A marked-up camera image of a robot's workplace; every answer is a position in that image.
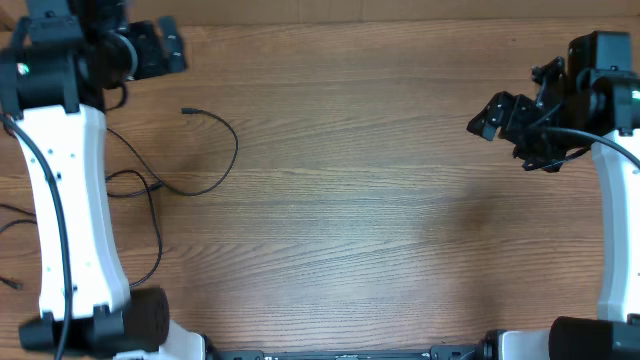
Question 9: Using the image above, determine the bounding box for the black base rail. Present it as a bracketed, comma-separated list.
[206, 345, 479, 360]

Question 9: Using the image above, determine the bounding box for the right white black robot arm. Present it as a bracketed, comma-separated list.
[449, 31, 639, 359]

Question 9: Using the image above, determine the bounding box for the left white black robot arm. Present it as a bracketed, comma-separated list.
[1, 0, 216, 359]

